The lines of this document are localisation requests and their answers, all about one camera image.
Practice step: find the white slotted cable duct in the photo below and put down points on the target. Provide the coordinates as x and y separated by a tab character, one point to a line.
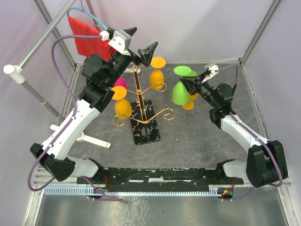
144	189

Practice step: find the green wine glass right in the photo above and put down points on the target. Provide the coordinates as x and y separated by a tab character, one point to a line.
192	74

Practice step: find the pink wine glass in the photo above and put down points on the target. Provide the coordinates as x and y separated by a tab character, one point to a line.
121	82

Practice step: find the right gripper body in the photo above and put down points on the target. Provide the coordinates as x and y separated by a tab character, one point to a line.
204	89

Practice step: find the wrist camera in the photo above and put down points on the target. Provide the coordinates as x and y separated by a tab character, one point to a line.
211	71
120	41

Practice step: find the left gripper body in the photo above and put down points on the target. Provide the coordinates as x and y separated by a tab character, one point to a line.
126	60

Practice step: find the gold wire glass rack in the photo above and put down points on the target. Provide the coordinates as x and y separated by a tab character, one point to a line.
143	119

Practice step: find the red cloth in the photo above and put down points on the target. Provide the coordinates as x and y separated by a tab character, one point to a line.
87	47

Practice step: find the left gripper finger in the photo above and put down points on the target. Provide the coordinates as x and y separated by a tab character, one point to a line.
146	54
130	31

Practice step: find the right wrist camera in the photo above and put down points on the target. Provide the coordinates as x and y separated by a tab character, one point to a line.
211	71

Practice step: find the orange wine glass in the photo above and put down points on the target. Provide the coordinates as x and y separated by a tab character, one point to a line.
190	105
122	107
156	77

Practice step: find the blue clothes hanger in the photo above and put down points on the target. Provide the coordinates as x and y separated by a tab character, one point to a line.
90	13

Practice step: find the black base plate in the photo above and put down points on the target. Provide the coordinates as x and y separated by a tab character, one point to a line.
115	176

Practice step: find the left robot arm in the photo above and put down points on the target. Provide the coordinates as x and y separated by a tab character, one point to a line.
101	75

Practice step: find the green wine glass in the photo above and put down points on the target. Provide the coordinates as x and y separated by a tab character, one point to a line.
192	74
180	95

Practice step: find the orange wine glass front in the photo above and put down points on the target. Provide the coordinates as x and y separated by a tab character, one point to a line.
156	77

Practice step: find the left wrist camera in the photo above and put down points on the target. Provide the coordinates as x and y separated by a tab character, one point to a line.
120	41

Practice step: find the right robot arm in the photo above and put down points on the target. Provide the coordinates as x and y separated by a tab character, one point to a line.
265	163

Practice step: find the green wine glass front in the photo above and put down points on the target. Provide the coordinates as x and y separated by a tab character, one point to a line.
180	95

